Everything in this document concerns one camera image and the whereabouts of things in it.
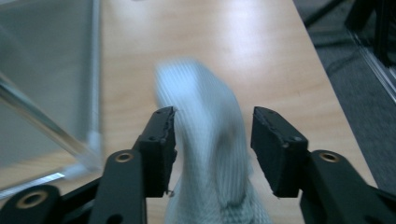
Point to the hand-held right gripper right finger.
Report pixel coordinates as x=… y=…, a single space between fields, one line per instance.
x=278 y=155

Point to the black frame stand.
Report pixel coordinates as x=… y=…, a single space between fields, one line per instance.
x=383 y=31

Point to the grey two-tier shelf rack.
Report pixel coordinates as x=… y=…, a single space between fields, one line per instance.
x=46 y=62

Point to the light blue waffle cloth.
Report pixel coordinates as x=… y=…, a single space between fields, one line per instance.
x=202 y=124

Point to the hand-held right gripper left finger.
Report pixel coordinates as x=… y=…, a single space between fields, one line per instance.
x=157 y=155

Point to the aluminium floor rail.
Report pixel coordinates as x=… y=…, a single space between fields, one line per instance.
x=378 y=73

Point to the black tripod stand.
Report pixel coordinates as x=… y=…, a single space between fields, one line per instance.
x=323 y=12

